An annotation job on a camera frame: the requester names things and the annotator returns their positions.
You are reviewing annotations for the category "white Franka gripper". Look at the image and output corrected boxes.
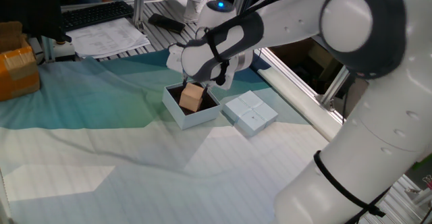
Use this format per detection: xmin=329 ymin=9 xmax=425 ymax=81
xmin=166 ymin=43 xmax=234 ymax=94

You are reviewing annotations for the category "wooden cube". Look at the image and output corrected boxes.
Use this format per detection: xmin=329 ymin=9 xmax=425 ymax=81
xmin=178 ymin=82 xmax=206 ymax=113

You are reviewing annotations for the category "light blue gift box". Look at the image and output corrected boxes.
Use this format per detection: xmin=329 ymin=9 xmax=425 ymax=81
xmin=161 ymin=81 xmax=223 ymax=131

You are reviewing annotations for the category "light blue ribboned box lid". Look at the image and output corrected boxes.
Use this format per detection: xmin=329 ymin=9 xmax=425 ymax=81
xmin=222 ymin=90 xmax=279 ymax=138

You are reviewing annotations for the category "taped cardboard box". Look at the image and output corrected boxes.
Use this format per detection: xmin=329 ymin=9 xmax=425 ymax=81
xmin=0 ymin=20 xmax=41 ymax=103

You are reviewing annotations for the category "black phone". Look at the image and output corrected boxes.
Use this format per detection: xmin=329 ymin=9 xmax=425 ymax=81
xmin=147 ymin=13 xmax=187 ymax=34

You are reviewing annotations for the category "stack of printed papers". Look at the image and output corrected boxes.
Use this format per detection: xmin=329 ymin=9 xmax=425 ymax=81
xmin=65 ymin=17 xmax=152 ymax=60

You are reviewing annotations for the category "blue green white tablecloth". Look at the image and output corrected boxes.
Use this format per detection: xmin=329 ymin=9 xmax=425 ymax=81
xmin=0 ymin=48 xmax=344 ymax=224

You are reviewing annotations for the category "black keyboard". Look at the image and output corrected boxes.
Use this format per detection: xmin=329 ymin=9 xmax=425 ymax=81
xmin=60 ymin=0 xmax=135 ymax=33

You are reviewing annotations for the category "white stand base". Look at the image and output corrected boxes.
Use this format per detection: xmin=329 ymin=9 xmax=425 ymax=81
xmin=52 ymin=40 xmax=77 ymax=62

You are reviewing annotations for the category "black monitor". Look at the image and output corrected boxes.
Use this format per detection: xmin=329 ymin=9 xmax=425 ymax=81
xmin=0 ymin=0 xmax=85 ymax=45

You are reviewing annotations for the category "aluminium upright post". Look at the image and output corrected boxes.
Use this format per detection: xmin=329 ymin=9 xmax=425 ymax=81
xmin=133 ymin=0 xmax=147 ymax=31

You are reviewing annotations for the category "aluminium frame rail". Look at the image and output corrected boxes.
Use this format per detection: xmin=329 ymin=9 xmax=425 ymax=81
xmin=258 ymin=47 xmax=345 ymax=123

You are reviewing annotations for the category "aluminium frame post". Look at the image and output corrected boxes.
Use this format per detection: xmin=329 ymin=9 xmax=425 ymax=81
xmin=318 ymin=65 xmax=350 ymax=112

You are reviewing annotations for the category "long black camera cable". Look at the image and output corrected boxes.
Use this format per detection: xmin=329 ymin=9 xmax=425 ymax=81
xmin=194 ymin=0 xmax=389 ymax=224

